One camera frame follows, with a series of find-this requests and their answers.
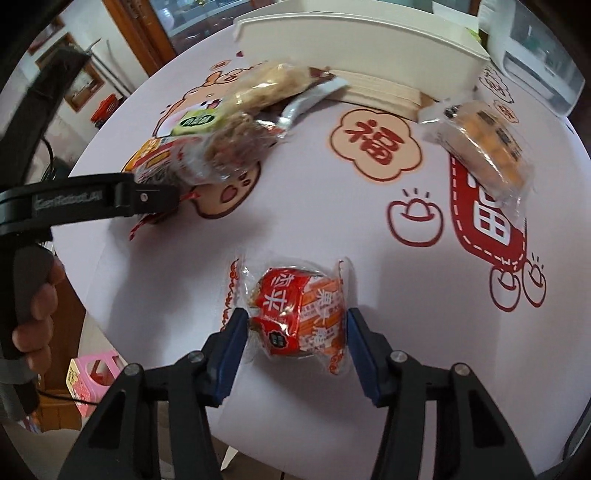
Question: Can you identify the printed white tablecloth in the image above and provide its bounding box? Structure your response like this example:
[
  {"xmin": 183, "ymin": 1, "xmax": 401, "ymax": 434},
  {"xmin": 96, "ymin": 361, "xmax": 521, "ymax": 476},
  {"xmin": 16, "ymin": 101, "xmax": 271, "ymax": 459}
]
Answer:
[{"xmin": 67, "ymin": 39, "xmax": 591, "ymax": 467}]

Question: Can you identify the orange and red snack packet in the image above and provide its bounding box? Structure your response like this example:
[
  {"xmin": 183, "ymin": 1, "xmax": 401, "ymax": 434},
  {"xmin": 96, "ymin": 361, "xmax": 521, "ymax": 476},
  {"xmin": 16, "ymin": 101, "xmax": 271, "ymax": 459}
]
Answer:
[{"xmin": 121, "ymin": 135, "xmax": 200, "ymax": 241}]

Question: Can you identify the wooden cabinet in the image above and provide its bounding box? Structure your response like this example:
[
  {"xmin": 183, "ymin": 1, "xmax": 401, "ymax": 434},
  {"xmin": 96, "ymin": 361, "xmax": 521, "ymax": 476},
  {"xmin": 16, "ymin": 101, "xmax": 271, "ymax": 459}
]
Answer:
[{"xmin": 102, "ymin": 0, "xmax": 259, "ymax": 77}]

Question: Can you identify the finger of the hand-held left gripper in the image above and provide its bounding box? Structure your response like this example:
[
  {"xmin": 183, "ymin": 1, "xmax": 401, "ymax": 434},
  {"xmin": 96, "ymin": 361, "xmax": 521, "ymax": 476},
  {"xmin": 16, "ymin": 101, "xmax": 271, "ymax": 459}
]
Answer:
[{"xmin": 113, "ymin": 181, "xmax": 184, "ymax": 220}]

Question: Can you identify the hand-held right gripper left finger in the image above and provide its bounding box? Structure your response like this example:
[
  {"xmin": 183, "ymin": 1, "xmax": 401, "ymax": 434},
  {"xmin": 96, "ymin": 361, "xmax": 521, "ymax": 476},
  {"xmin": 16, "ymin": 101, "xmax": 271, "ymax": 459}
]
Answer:
[{"xmin": 58, "ymin": 307, "xmax": 250, "ymax": 480}]

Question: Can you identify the clear packet of yellow cake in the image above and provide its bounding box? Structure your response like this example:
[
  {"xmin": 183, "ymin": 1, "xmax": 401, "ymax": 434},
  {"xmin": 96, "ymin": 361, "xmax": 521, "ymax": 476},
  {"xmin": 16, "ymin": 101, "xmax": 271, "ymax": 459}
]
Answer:
[{"xmin": 418, "ymin": 98, "xmax": 537, "ymax": 209}]

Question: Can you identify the wooden picture frame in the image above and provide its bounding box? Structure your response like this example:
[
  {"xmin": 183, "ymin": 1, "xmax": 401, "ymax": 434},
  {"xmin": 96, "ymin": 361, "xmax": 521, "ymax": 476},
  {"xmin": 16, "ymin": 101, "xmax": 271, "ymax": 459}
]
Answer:
[{"xmin": 62, "ymin": 69, "xmax": 106, "ymax": 113}]

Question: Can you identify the clear packet of brown snack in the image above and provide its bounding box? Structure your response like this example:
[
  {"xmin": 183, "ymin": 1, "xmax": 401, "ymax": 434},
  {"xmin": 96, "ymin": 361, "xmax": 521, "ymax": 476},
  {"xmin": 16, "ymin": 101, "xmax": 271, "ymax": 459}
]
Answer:
[{"xmin": 178, "ymin": 110, "xmax": 288, "ymax": 186}]

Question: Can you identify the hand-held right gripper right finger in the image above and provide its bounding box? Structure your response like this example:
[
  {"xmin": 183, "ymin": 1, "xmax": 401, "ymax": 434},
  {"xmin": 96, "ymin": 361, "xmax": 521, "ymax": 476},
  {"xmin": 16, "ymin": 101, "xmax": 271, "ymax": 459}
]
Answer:
[{"xmin": 346, "ymin": 308, "xmax": 523, "ymax": 480}]

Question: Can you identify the pink plastic stool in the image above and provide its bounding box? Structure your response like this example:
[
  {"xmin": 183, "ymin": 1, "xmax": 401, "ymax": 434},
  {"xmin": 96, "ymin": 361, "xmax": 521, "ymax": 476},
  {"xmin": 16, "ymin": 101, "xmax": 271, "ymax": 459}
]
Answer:
[{"xmin": 66, "ymin": 350, "xmax": 129, "ymax": 418}]

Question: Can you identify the red box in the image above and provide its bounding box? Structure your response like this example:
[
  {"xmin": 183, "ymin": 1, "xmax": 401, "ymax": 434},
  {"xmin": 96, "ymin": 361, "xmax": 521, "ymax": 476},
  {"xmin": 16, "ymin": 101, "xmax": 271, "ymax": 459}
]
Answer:
[{"xmin": 91, "ymin": 93, "xmax": 122, "ymax": 127}]

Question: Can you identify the person's left hand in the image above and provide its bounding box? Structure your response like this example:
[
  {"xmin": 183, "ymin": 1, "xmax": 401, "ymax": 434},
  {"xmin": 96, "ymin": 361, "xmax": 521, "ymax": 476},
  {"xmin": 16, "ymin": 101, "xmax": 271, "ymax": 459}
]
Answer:
[{"xmin": 11, "ymin": 257, "xmax": 71, "ymax": 377}]

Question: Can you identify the silver snack wrapper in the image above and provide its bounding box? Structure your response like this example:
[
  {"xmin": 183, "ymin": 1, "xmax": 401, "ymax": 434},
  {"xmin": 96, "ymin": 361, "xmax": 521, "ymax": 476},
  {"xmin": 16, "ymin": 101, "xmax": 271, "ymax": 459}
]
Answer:
[{"xmin": 276, "ymin": 76, "xmax": 350, "ymax": 134}]

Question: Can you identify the beige wooden lid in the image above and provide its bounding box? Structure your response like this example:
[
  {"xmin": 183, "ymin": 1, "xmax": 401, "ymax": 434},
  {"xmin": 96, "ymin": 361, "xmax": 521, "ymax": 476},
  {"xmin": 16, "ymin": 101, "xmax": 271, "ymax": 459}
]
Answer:
[{"xmin": 330, "ymin": 68, "xmax": 437, "ymax": 121}]

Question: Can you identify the white storage box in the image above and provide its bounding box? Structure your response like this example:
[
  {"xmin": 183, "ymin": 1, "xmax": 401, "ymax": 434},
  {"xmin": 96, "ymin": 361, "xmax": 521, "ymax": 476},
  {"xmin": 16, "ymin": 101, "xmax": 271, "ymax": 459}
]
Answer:
[{"xmin": 232, "ymin": 8, "xmax": 491, "ymax": 90}]

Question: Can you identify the white appliance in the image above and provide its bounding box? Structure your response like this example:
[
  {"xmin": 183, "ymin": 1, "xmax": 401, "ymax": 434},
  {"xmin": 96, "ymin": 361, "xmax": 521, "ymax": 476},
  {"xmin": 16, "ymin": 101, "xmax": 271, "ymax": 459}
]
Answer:
[{"xmin": 487, "ymin": 0, "xmax": 588, "ymax": 118}]

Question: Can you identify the clear packet of beige snack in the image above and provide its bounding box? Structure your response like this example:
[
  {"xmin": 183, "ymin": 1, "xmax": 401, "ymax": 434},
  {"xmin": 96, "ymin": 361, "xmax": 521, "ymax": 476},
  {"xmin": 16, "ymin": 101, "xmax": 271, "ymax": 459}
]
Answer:
[{"xmin": 221, "ymin": 61, "xmax": 334, "ymax": 115}]

